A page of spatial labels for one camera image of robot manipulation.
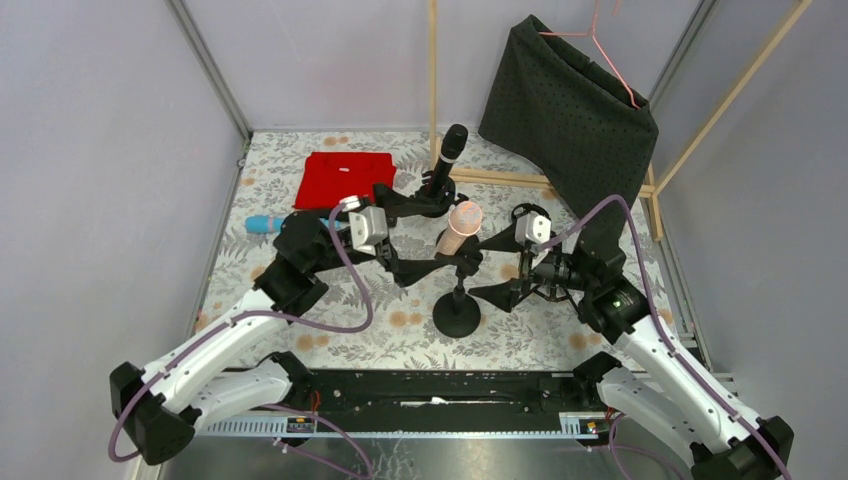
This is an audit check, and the black tripod shock mount stand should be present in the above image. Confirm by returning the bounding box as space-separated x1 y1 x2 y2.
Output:
511 203 578 311

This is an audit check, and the peach pink microphone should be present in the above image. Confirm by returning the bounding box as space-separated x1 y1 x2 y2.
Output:
434 201 485 258

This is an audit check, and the black clip microphone stand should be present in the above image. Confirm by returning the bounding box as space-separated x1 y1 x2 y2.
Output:
432 245 483 339

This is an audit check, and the black handheld microphone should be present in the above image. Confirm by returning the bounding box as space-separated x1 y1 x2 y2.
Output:
423 124 469 198

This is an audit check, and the blue microphone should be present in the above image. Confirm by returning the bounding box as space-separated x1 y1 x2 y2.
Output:
244 212 349 234

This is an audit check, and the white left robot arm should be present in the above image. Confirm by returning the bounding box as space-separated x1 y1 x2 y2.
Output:
109 184 483 465

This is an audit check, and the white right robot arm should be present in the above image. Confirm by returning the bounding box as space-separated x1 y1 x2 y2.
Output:
472 216 794 479

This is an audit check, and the red folded cloth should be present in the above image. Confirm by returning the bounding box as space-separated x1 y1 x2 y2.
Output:
293 152 397 210

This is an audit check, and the dark grey dotted cloth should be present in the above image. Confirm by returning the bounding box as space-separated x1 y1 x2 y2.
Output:
478 15 659 217

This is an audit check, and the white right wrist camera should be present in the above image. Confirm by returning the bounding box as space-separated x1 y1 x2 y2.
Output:
514 212 552 246

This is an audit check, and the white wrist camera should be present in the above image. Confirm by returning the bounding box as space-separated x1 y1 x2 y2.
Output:
514 212 552 246
340 196 389 256

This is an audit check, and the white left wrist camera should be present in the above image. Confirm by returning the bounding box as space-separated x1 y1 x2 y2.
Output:
340 196 389 256

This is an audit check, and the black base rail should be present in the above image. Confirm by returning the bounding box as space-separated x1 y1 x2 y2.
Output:
248 353 631 445

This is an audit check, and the wooden rack frame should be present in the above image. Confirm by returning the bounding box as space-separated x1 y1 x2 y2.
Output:
427 0 811 242

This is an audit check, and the pink wire hanger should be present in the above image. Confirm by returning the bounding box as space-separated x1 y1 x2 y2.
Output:
539 0 641 110

